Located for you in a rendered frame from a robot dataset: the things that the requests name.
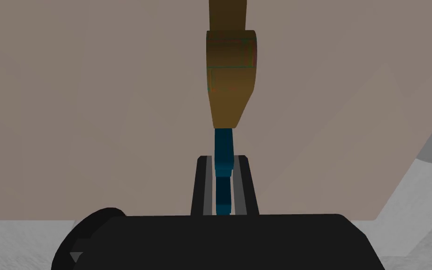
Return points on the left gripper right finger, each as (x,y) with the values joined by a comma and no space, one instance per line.
(241,187)

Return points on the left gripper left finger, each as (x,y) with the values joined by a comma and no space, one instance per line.
(204,187)

